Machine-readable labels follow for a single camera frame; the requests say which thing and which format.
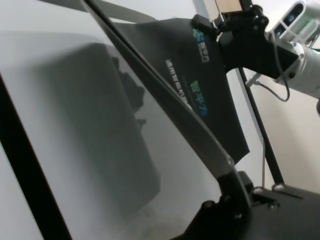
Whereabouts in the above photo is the black box equipment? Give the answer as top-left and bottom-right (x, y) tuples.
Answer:
(191, 4), (305, 79)

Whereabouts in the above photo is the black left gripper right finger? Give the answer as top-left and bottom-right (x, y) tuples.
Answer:
(237, 171), (281, 209)

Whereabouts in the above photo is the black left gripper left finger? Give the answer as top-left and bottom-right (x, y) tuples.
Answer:
(201, 169), (252, 219)

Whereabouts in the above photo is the black robot print poster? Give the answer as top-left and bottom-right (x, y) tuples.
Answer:
(84, 0), (251, 177)

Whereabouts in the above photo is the tan wooden panel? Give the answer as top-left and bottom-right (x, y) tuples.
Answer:
(204, 0), (245, 24)

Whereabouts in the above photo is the thin black tape line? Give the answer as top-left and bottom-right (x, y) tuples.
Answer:
(260, 139), (266, 189)

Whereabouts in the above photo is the grey flat band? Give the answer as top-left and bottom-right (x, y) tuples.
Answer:
(37, 0), (161, 25)

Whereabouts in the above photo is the black upright post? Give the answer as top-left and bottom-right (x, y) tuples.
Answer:
(239, 0), (254, 12)

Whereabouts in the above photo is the grey cable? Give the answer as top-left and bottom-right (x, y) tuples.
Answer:
(256, 31), (291, 102)

